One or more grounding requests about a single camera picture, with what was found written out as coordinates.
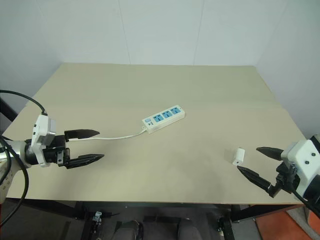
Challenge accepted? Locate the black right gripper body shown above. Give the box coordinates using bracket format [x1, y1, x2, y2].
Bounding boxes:
[268, 161, 301, 199]

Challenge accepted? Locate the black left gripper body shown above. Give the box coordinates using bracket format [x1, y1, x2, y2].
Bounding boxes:
[41, 133, 72, 168]

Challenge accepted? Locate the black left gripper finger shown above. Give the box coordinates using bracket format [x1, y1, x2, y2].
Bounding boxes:
[65, 153, 106, 171]
[64, 128, 102, 141]

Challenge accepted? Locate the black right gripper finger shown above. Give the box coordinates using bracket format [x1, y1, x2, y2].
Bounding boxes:
[255, 146, 285, 162]
[236, 165, 273, 193]

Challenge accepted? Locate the white plug adapter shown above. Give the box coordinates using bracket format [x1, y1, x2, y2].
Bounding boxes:
[232, 147, 246, 166]

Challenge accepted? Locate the white blue power strip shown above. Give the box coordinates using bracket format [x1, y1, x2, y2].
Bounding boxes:
[141, 104, 187, 135]

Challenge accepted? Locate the orange floor mat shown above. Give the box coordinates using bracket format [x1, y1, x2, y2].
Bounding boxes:
[254, 204, 320, 240]

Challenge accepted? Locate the silver metal clamp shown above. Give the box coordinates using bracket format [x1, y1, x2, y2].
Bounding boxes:
[91, 211, 104, 227]

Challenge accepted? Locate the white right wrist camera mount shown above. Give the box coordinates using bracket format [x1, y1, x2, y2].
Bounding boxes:
[280, 139, 320, 199]

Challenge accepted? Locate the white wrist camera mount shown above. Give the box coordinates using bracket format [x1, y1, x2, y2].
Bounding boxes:
[31, 114, 57, 168]
[280, 139, 320, 199]

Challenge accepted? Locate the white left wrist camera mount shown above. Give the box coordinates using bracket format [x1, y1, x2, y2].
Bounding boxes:
[31, 114, 57, 168]

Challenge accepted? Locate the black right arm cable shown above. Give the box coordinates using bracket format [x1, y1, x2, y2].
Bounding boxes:
[294, 191, 320, 216]

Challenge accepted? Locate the black metal table frame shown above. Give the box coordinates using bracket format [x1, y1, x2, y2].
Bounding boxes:
[24, 199, 306, 240]

